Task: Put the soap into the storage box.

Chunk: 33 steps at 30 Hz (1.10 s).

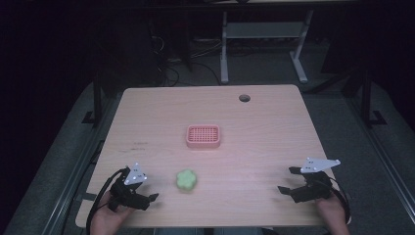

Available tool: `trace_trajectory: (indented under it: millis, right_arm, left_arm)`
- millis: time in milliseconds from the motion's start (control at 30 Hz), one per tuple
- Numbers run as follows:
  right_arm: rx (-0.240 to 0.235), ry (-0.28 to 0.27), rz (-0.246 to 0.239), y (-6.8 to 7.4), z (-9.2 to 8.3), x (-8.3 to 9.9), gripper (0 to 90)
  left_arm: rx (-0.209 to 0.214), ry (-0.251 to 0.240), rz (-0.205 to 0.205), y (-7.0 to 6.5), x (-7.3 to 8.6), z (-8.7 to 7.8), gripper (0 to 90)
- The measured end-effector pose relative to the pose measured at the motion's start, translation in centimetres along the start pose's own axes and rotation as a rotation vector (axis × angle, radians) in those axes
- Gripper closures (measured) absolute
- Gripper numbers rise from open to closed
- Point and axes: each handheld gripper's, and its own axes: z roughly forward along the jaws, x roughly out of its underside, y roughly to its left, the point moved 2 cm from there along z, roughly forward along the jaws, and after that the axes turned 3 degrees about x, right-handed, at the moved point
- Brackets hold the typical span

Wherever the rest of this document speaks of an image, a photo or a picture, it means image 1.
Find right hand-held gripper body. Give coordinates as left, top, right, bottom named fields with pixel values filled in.
left=290, top=157, right=342, bottom=205

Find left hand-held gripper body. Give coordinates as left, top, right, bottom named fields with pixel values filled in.
left=108, top=162, right=152, bottom=212

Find green flower-shaped soap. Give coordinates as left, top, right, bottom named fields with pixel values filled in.
left=175, top=167, right=199, bottom=193

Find pink soap dish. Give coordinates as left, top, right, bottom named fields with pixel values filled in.
left=185, top=123, right=222, bottom=150

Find person's left hand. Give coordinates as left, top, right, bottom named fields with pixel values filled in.
left=90, top=190, right=135, bottom=235

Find person's right hand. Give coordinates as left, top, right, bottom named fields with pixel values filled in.
left=313, top=191, right=352, bottom=235

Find black metal stand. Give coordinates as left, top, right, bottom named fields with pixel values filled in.
left=357, top=67, right=389, bottom=129
left=81, top=70, right=106, bottom=129

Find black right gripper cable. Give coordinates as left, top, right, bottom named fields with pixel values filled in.
left=328, top=176, right=353, bottom=225

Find grey metal floor rail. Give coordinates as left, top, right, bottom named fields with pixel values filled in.
left=344, top=94, right=415, bottom=214
left=40, top=96, right=123, bottom=235

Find bundle of floor cables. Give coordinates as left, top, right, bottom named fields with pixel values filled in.
left=148, top=30, right=223, bottom=87

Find white metal table frame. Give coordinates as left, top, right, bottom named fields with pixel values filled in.
left=219, top=9, right=315, bottom=85

